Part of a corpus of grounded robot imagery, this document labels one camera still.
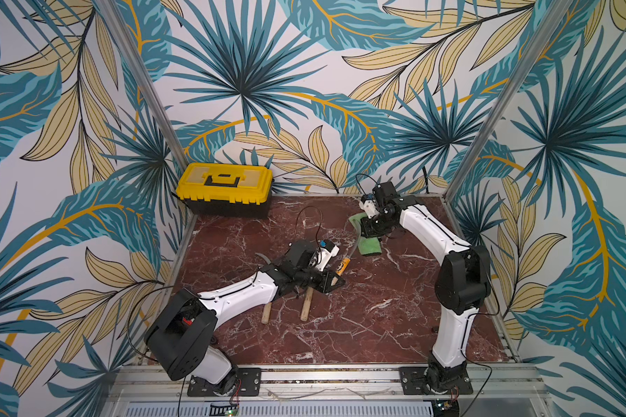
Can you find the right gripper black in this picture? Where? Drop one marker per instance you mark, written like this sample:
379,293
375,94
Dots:
369,227

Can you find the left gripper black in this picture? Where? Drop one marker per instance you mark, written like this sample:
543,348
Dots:
325,285

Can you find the green rag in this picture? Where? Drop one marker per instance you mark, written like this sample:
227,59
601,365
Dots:
365,245

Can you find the sickle labelled handle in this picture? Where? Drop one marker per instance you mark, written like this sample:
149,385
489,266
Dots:
347,255

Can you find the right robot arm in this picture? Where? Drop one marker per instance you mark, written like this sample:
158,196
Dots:
463,281

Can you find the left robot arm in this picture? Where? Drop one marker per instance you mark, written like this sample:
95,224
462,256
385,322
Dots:
180,337

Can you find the yellow black toolbox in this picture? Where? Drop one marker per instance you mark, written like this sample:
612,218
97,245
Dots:
226,190

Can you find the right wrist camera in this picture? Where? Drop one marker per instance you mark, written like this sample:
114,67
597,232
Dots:
368,204

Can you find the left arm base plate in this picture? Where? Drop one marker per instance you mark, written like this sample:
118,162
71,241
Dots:
239,381

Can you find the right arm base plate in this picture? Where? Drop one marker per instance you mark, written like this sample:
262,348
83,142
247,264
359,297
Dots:
434,380

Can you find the aluminium front rail frame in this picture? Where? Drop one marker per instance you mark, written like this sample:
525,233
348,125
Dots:
498,389

